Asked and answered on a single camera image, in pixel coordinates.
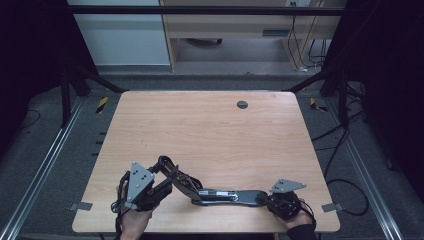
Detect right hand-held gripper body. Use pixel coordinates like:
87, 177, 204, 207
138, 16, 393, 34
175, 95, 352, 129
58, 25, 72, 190
266, 178, 308, 222

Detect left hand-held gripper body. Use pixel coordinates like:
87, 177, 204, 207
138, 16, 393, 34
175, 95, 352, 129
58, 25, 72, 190
124, 161, 168, 213

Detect black stapler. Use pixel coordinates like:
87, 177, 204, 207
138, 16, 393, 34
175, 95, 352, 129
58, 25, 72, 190
153, 155, 270, 207

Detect person's right hand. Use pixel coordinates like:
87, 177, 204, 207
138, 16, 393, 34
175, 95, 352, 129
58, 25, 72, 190
273, 198, 316, 231

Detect person's left hand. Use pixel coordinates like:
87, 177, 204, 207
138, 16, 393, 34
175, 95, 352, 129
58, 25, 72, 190
115, 181, 158, 234

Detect black metal stand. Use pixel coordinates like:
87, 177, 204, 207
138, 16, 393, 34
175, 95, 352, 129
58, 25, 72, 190
282, 65, 352, 128
59, 63, 130, 128

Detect white cabinet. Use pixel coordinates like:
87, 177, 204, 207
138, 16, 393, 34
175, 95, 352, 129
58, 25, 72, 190
67, 0, 172, 67

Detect black curtain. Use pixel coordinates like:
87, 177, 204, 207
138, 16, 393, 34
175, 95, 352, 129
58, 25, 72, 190
0, 0, 98, 153
324, 0, 424, 196

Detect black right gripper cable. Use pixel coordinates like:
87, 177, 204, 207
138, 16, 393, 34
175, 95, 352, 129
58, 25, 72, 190
299, 199, 318, 228

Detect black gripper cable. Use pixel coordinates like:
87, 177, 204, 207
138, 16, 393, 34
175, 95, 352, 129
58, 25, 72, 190
110, 170, 132, 240
299, 199, 318, 228

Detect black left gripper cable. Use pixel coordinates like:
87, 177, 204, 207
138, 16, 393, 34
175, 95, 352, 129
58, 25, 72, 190
110, 170, 132, 240

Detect grey table bracket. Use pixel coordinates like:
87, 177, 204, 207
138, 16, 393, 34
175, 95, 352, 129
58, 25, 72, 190
68, 201, 94, 212
321, 202, 346, 214

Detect yellow-handled tool left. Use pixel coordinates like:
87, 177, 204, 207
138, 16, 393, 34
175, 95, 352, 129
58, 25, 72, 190
95, 96, 110, 115

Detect yellow-handled tool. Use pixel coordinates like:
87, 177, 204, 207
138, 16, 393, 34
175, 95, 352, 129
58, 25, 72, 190
309, 97, 329, 113
95, 96, 110, 115

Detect black floor cable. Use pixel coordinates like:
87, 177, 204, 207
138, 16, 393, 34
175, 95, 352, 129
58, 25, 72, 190
310, 108, 370, 217

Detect aluminium floor rail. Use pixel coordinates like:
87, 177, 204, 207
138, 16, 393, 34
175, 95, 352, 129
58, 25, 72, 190
324, 98, 405, 240
0, 95, 86, 240

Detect yellow-handled tool right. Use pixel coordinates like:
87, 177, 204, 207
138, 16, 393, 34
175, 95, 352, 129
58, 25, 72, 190
309, 97, 329, 113

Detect hanging wall cables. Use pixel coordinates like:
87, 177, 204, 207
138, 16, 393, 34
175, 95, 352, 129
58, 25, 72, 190
287, 1, 329, 73

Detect black horizontal frame bar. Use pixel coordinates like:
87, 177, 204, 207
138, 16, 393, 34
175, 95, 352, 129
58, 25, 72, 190
66, 4, 346, 16

